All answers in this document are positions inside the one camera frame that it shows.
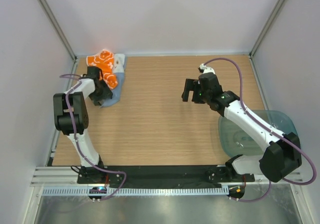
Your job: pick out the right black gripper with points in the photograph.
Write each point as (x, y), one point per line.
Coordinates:
(190, 86)

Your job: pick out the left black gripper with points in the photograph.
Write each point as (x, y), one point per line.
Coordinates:
(107, 94)

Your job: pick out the blue bear towel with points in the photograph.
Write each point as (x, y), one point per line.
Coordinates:
(119, 72)

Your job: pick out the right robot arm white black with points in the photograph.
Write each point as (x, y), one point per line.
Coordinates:
(279, 150)

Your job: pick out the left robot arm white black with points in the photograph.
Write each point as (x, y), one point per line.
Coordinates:
(72, 119)

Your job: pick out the orange white patterned towel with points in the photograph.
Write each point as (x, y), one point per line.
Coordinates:
(104, 60)

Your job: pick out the clear teal plastic container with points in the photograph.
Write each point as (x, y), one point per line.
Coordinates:
(234, 141)

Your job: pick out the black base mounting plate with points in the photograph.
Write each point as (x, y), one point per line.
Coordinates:
(162, 177)

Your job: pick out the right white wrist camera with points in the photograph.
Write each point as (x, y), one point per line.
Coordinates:
(205, 69)

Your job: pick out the aluminium frame rail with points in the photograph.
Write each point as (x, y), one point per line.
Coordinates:
(65, 176)

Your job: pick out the white slotted cable duct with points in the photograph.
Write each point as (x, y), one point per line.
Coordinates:
(125, 192)

